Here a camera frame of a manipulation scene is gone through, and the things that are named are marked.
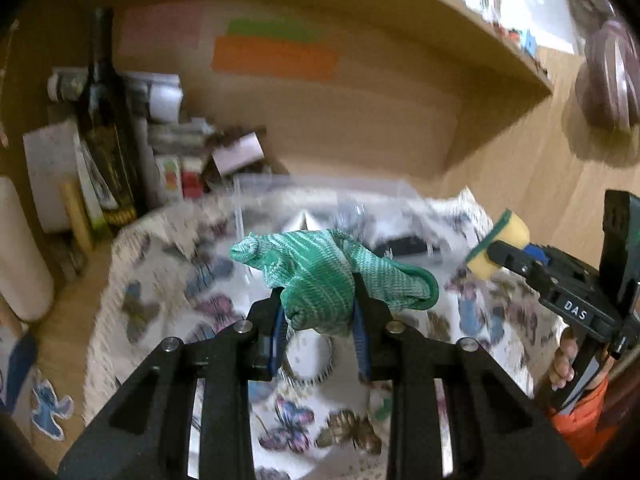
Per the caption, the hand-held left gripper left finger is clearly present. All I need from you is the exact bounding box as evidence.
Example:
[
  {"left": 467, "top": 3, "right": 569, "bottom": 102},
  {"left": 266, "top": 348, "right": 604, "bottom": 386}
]
[{"left": 57, "top": 289, "right": 290, "bottom": 480}]

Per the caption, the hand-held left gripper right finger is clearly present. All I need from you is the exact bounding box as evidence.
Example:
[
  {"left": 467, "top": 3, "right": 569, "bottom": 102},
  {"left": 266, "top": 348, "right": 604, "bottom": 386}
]
[{"left": 351, "top": 274, "right": 587, "bottom": 480}]

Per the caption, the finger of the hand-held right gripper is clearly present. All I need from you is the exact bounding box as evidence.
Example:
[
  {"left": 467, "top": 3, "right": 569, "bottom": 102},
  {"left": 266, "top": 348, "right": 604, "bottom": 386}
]
[
  {"left": 523, "top": 243, "right": 554, "bottom": 267},
  {"left": 486, "top": 241, "right": 546, "bottom": 282}
]

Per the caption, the yellow sponge with green pad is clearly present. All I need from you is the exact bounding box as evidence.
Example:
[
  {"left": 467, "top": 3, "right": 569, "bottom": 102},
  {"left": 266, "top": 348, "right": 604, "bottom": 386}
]
[{"left": 465, "top": 208, "right": 531, "bottom": 281}]

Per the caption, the green knitted glove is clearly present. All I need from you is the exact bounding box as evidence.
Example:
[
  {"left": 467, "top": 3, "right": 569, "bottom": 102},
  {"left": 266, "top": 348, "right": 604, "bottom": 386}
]
[{"left": 229, "top": 228, "right": 440, "bottom": 337}]

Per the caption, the clear plastic container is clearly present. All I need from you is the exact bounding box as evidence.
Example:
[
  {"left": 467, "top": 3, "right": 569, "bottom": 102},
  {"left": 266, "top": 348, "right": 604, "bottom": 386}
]
[{"left": 231, "top": 174, "right": 446, "bottom": 281}]

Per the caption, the person's right forearm orange sleeve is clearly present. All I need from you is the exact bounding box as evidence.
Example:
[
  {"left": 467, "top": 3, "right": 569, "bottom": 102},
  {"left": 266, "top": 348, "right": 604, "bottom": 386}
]
[{"left": 544, "top": 374, "right": 627, "bottom": 467}]

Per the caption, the person's right hand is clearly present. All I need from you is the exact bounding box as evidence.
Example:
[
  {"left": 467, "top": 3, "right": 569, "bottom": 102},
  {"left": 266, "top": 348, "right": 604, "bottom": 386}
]
[{"left": 547, "top": 329, "right": 585, "bottom": 391}]

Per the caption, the butterfly print cloth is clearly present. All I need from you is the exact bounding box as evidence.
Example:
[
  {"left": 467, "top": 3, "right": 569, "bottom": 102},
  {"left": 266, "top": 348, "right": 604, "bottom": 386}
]
[{"left": 82, "top": 186, "right": 563, "bottom": 480}]

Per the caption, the pink cardboard box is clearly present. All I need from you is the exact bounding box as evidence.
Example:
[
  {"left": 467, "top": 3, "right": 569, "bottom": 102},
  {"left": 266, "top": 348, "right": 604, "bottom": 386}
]
[{"left": 211, "top": 132, "right": 265, "bottom": 177}]

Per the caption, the red and green packet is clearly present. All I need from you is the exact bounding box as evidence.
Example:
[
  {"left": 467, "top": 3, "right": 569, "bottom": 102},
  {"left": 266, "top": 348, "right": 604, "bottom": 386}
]
[{"left": 155, "top": 155, "right": 207, "bottom": 202}]

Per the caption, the brown ribbed object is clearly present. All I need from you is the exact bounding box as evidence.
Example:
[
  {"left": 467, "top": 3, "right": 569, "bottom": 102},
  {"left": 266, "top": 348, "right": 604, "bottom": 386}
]
[{"left": 574, "top": 19, "right": 640, "bottom": 135}]

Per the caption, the beige wooden stick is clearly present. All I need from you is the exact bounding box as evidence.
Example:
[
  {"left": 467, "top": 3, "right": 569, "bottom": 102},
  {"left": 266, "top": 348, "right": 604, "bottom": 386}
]
[{"left": 61, "top": 180, "right": 95, "bottom": 255}]

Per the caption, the blue figure sticker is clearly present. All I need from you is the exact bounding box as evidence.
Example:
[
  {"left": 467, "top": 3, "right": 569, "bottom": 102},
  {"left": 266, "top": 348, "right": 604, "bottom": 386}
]
[{"left": 31, "top": 379, "right": 75, "bottom": 442}]

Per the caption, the row of small shelf items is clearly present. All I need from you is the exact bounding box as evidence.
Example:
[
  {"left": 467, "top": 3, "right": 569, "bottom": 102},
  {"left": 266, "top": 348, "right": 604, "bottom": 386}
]
[{"left": 425, "top": 0, "right": 552, "bottom": 78}]

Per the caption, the white plastic tub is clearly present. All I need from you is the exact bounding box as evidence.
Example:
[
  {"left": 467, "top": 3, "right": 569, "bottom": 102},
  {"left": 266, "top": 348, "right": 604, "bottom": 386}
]
[{"left": 147, "top": 85, "right": 182, "bottom": 123}]

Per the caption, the dark glass bottle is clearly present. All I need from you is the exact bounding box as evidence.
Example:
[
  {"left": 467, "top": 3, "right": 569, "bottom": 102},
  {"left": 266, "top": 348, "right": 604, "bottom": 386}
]
[{"left": 75, "top": 7, "right": 147, "bottom": 233}]

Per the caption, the white paper roll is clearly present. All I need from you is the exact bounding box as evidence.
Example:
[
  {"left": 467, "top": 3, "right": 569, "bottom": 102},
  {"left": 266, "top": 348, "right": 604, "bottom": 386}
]
[{"left": 0, "top": 176, "right": 56, "bottom": 324}]

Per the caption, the orange paper label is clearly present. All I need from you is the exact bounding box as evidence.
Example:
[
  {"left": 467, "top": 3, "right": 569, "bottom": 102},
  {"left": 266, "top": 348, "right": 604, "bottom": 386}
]
[{"left": 212, "top": 36, "right": 341, "bottom": 82}]

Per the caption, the white flat box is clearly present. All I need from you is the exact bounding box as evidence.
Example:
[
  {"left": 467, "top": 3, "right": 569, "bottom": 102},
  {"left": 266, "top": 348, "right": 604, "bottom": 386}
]
[{"left": 22, "top": 121, "right": 85, "bottom": 235}]

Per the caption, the green paper label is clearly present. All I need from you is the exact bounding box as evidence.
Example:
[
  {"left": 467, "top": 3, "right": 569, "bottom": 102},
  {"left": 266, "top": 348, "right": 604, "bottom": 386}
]
[{"left": 227, "top": 17, "right": 323, "bottom": 45}]

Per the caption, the pink paper label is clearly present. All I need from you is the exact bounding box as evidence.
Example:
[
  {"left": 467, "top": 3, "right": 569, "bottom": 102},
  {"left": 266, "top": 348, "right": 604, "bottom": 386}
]
[{"left": 119, "top": 5, "right": 203, "bottom": 57}]

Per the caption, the black and white striped ring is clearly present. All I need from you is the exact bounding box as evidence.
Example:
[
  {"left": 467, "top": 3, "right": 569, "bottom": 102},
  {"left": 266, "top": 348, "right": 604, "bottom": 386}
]
[{"left": 282, "top": 332, "right": 335, "bottom": 387}]

